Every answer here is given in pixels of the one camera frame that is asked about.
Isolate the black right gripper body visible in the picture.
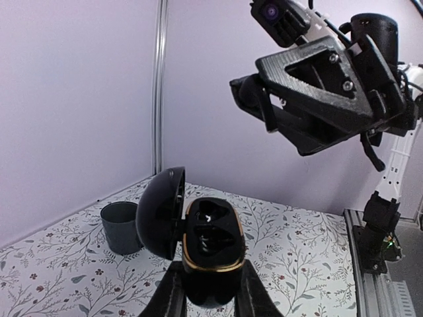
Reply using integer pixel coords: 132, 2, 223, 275
340, 36, 417, 172

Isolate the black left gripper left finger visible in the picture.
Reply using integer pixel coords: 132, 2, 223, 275
138, 261, 187, 317

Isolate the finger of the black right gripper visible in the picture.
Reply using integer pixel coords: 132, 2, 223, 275
255, 36, 373, 122
229, 73, 364, 156

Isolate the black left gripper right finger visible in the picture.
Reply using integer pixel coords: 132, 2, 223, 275
234, 260, 281, 317

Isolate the black earbud charging case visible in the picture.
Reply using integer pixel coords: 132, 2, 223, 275
135, 166, 245, 308

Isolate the black earbud further back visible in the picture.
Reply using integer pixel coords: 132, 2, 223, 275
239, 75, 278, 133

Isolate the black earbud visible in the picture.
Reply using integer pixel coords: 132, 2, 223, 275
194, 225, 236, 256

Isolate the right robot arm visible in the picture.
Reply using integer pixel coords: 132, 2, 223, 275
230, 12, 422, 230

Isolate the floral patterned table mat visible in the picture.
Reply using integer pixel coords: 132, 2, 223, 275
0, 180, 364, 317

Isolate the dark grey mug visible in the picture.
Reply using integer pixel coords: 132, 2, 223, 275
100, 201, 143, 256

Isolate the front aluminium rail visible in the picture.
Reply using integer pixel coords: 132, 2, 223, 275
343, 207, 423, 317

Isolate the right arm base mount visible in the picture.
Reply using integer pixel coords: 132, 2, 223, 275
352, 191, 401, 275

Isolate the left aluminium frame post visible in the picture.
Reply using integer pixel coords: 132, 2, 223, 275
152, 0, 169, 175

